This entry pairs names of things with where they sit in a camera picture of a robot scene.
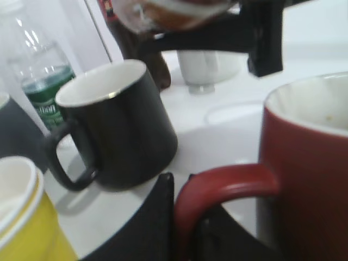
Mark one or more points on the white ceramic mug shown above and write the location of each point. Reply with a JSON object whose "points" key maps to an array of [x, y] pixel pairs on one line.
{"points": [[202, 70]]}

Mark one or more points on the yellow paper cup stack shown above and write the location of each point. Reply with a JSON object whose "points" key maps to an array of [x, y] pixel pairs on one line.
{"points": [[29, 221]]}

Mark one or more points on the dark red ceramic mug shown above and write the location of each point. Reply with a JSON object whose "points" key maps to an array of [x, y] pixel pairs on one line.
{"points": [[303, 144]]}

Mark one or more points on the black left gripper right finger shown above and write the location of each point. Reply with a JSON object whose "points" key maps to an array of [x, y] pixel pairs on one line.
{"points": [[212, 234]]}

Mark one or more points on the cola bottle red label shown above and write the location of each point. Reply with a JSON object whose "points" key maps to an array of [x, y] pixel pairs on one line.
{"points": [[129, 42]]}

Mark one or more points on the clear water bottle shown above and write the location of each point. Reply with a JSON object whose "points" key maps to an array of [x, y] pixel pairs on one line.
{"points": [[36, 60]]}

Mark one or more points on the brown coffee drink bottle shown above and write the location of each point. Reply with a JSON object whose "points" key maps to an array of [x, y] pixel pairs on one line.
{"points": [[167, 16]]}

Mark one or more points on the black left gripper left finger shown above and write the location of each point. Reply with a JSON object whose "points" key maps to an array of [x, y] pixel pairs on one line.
{"points": [[148, 234]]}

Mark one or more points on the black ceramic mug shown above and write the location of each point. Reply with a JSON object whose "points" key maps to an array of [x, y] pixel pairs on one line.
{"points": [[119, 125]]}

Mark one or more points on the dark grey ceramic mug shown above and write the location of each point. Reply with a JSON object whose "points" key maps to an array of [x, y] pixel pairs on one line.
{"points": [[20, 136]]}

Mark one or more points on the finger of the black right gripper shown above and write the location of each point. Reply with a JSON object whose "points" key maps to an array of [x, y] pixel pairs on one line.
{"points": [[256, 30]]}

